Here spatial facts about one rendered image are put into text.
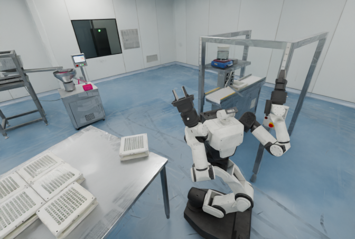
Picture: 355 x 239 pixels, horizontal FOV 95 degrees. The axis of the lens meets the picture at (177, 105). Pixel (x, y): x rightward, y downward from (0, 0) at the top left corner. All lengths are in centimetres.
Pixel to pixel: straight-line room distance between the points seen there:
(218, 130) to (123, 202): 79
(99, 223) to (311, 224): 205
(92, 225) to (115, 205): 15
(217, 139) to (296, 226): 151
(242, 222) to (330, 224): 97
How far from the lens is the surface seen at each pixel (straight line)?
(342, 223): 269
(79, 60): 387
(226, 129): 117
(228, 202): 177
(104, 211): 132
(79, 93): 360
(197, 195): 190
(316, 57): 280
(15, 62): 414
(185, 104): 85
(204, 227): 195
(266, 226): 229
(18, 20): 620
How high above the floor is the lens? 193
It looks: 28 degrees down
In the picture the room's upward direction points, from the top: 2 degrees counter-clockwise
